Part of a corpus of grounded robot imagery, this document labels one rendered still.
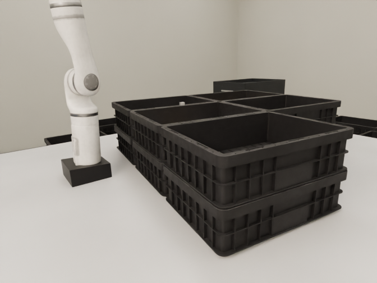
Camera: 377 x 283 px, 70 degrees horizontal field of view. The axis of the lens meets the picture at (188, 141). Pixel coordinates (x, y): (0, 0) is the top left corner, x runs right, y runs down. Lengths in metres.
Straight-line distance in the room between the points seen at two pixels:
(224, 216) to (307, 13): 4.31
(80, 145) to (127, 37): 3.35
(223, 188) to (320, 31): 4.13
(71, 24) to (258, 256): 0.81
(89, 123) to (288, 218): 0.68
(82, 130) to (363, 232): 0.86
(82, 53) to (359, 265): 0.91
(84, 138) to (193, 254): 0.56
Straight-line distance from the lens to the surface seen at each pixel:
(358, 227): 0.80
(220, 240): 0.60
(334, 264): 0.66
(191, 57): 4.81
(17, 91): 3.89
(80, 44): 0.95
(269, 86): 2.84
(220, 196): 0.54
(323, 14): 4.57
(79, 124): 0.98
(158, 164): 0.80
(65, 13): 0.95
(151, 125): 0.80
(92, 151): 1.00
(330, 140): 0.70
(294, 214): 0.70
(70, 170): 0.99
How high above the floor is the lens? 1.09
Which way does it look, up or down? 16 degrees down
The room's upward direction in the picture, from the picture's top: 2 degrees counter-clockwise
